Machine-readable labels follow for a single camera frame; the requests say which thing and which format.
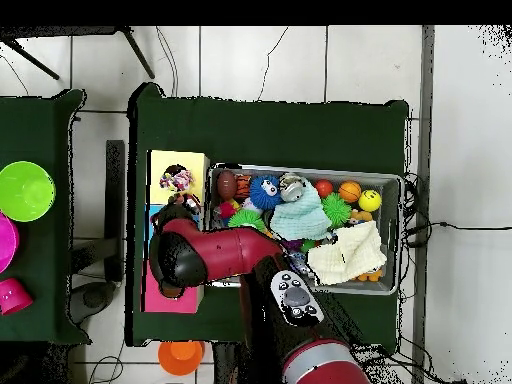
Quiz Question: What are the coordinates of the yellow smiley ball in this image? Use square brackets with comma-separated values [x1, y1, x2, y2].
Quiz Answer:
[357, 189, 383, 213]

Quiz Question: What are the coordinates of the light blue cloth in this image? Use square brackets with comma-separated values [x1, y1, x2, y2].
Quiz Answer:
[269, 181, 333, 241]

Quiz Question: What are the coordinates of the magenta plastic bowl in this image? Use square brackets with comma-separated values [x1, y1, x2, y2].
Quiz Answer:
[0, 213, 20, 274]

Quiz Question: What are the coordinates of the crushed silver drink can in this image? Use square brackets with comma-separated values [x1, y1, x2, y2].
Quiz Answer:
[278, 172, 307, 202]

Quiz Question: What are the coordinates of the wooden box with three holes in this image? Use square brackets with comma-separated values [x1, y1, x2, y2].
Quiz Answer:
[140, 149, 211, 314]

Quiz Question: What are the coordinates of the dark green table cloth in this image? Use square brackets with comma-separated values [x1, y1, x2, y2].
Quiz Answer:
[0, 88, 91, 347]
[125, 81, 411, 353]

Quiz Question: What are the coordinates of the black tripod stand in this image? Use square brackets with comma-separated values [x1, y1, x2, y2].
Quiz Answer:
[0, 25, 156, 81]

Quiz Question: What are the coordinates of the small red-orange ball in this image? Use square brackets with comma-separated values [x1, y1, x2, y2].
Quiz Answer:
[313, 178, 334, 199]

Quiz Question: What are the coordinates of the orange plastic cup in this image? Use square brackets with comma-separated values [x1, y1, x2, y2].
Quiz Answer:
[157, 340, 206, 376]

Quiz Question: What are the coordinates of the multicolour patterned cloth scrap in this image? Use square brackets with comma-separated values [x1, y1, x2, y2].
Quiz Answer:
[158, 165, 196, 193]

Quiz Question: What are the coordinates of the pink-red plastic cup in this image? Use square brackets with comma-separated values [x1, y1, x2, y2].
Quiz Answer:
[0, 277, 34, 316]

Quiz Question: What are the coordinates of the brown toy football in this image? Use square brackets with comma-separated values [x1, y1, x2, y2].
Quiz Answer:
[216, 170, 240, 201]

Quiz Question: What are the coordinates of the cream cloth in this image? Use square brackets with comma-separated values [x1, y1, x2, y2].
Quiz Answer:
[306, 220, 388, 286]

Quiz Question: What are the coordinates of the grey round stand base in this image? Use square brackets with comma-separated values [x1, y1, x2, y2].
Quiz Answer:
[69, 281, 118, 325]

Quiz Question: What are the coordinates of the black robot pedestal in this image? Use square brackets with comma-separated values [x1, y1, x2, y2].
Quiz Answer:
[211, 341, 249, 384]

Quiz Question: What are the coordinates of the black power cable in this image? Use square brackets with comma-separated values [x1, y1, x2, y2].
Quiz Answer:
[399, 171, 512, 249]

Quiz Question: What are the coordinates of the green spiky toy with eyes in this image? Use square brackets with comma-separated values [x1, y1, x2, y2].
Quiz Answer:
[227, 208, 268, 233]

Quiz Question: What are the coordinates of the lime green plastic bowl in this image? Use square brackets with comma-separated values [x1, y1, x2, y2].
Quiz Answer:
[0, 160, 57, 222]

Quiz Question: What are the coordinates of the blue spiky toy with eyes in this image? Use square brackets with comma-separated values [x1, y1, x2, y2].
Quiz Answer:
[248, 174, 283, 211]

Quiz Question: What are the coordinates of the plain green spiky ball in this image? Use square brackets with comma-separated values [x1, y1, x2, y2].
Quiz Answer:
[320, 192, 353, 228]

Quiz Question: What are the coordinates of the black flat stand bar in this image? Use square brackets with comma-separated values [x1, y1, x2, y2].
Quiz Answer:
[104, 139, 126, 283]

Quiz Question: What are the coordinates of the clear mesh bin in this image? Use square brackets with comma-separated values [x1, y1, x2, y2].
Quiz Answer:
[203, 162, 404, 296]

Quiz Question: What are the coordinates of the orange toy basketball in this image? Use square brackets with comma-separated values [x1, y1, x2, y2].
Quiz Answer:
[338, 180, 363, 204]

